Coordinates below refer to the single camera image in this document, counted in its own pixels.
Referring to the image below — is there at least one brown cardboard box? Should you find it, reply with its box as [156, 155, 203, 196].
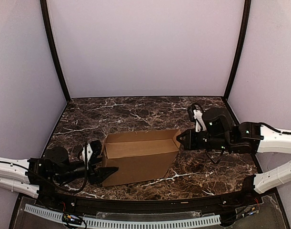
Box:
[102, 129, 181, 187]

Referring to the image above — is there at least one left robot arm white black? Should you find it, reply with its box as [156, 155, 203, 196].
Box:
[0, 142, 119, 198]

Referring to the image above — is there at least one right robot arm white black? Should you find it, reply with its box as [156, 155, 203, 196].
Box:
[176, 104, 291, 194]

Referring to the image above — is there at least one left small circuit board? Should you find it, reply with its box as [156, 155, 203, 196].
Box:
[61, 213, 83, 226]

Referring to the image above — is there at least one small circuit board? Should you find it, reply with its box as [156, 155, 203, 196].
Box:
[237, 207, 260, 218]
[61, 213, 83, 226]

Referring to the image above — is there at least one right small circuit board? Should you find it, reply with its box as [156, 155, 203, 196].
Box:
[237, 207, 260, 218]

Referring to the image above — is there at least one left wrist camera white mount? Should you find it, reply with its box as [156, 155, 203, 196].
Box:
[78, 140, 102, 167]

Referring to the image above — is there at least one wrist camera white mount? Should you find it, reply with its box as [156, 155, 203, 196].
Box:
[78, 140, 102, 167]
[187, 103, 207, 132]

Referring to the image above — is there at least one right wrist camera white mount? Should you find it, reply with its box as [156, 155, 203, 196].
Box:
[187, 103, 207, 132]

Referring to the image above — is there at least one white slotted cable duct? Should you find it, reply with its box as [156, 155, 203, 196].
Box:
[24, 204, 221, 229]

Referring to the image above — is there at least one black front frame rail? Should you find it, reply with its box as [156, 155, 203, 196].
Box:
[37, 191, 262, 215]

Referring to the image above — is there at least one right black frame post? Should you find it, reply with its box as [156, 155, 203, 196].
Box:
[222, 0, 251, 103]

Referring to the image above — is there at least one black frame post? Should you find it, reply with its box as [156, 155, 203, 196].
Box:
[40, 0, 71, 103]
[222, 0, 251, 103]

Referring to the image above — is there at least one left black frame post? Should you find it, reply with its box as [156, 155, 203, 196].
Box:
[40, 0, 71, 103]

